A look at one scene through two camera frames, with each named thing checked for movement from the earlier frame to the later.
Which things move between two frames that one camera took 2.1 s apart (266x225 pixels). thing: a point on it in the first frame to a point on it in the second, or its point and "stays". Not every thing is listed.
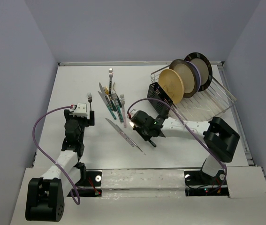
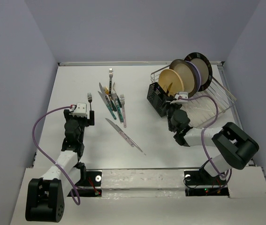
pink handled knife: x=125 y=135 stays
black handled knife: x=152 y=143 to x=169 y=88
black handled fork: x=89 y=98 stays
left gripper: x=87 y=122 stays
